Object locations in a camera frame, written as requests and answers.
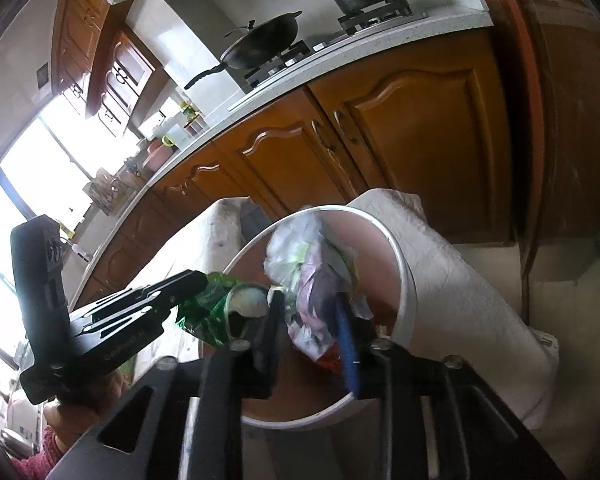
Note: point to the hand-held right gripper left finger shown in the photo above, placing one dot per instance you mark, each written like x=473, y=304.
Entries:
x=265, y=360

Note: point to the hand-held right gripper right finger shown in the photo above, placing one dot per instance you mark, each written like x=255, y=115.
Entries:
x=347, y=347

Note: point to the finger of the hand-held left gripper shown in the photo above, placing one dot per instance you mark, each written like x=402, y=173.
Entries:
x=180, y=285
x=140, y=321

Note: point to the orange snack wrapper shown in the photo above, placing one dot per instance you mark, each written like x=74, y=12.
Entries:
x=328, y=361

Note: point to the crushed drink can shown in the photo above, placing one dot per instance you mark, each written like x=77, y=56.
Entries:
x=220, y=310

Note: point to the white bin with pink inside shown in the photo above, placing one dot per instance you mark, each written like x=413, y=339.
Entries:
x=400, y=280

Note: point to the white tissue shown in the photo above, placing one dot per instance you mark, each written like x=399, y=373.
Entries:
x=290, y=255

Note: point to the person's left forearm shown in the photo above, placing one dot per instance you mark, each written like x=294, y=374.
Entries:
x=35, y=462

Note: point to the person's left hand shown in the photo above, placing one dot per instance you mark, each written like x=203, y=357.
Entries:
x=80, y=422

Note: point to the utensil rack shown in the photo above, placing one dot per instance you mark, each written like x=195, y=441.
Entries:
x=105, y=192

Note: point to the pink bowl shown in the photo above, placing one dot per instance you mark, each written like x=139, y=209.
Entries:
x=157, y=157

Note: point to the kitchen window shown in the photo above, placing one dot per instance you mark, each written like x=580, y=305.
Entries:
x=35, y=170

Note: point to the green cup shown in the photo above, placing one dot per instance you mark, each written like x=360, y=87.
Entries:
x=168, y=141

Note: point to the grey kitchen countertop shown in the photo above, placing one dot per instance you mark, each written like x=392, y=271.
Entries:
x=290, y=85

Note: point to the wooden lower cabinets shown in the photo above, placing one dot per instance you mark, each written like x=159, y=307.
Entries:
x=420, y=125

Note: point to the wooden cabinets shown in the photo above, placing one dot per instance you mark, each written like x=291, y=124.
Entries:
x=80, y=25
x=420, y=125

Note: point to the black wok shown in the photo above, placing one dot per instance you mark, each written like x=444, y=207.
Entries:
x=265, y=40

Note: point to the wooden upper cabinets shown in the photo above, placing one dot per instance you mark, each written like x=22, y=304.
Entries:
x=80, y=25

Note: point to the brown wooden door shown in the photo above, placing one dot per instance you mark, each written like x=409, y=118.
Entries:
x=570, y=110

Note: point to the gas stove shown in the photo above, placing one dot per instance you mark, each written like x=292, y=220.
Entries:
x=375, y=10

